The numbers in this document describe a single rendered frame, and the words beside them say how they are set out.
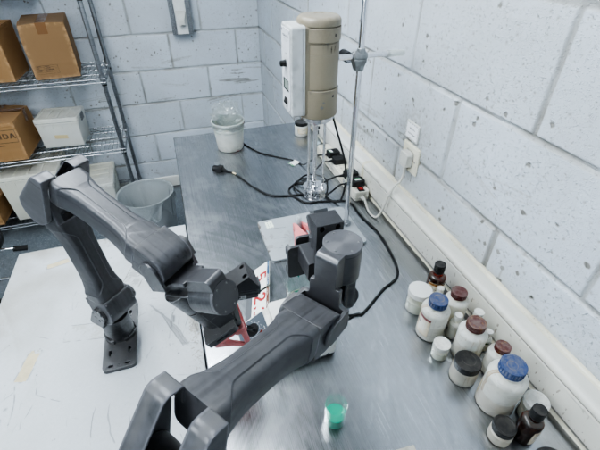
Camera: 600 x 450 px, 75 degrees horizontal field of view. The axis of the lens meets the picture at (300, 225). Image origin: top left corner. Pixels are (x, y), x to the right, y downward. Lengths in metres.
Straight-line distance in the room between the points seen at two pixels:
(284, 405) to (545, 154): 0.70
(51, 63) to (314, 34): 1.98
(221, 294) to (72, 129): 2.33
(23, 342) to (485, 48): 1.22
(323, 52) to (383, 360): 0.70
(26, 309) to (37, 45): 1.76
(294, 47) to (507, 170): 0.53
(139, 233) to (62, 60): 2.10
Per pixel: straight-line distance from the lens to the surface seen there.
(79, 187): 0.73
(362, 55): 1.04
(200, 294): 0.64
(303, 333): 0.51
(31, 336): 1.15
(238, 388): 0.44
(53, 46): 2.69
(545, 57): 0.87
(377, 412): 0.88
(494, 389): 0.88
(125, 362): 0.99
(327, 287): 0.56
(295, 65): 0.95
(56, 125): 2.88
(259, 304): 1.00
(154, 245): 0.66
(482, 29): 0.99
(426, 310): 0.94
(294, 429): 0.85
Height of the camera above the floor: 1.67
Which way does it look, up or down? 37 degrees down
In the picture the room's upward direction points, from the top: straight up
